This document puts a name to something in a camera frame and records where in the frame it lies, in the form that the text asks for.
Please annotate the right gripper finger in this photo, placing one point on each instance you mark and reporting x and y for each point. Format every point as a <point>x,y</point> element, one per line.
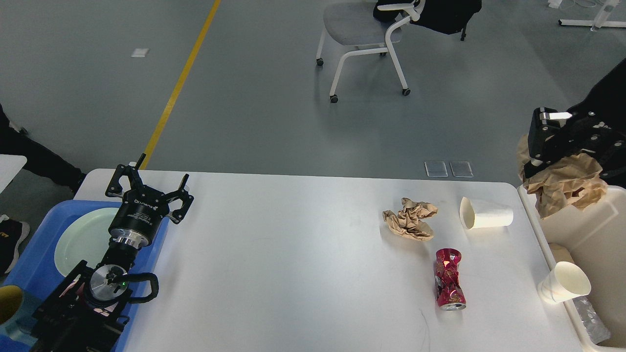
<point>547,142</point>

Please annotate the person dark clothing left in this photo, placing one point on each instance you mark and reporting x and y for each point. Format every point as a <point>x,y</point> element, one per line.
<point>40,161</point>

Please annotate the aluminium foil sheet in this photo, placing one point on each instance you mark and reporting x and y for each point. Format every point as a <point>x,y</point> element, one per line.
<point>594,326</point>

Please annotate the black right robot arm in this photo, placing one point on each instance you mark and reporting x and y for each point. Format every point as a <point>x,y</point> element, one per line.
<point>607,96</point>

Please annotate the white grey office chair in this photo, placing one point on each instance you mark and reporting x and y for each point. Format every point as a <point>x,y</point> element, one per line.
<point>353,24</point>

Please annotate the light green plate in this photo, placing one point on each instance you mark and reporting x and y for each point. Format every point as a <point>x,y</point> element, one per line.
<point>86,238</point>

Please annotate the beige plastic bin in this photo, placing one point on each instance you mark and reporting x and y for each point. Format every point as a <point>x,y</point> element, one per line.
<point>596,240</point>

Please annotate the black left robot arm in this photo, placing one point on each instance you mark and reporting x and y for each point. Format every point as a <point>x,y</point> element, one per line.
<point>85,312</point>

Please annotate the blue plastic tray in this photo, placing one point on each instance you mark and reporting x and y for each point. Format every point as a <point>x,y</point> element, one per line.
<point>36,271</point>

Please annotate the brown napkin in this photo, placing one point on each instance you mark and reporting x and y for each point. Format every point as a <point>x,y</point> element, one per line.
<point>409,221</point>

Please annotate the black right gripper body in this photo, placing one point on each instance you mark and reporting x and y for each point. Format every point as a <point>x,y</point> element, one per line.
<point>602,136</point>

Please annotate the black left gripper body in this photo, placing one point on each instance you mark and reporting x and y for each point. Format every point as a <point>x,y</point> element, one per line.
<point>138,219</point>

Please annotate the black backpack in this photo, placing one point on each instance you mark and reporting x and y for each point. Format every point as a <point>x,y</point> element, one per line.
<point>442,16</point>

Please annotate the red small packet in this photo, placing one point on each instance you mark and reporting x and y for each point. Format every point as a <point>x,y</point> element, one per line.
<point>449,295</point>

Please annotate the teal mug yellow inside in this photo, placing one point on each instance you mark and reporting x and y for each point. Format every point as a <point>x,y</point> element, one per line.
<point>17,307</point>

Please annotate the white paper cup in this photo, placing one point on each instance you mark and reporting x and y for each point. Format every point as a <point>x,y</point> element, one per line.
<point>566,281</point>
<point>479,214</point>

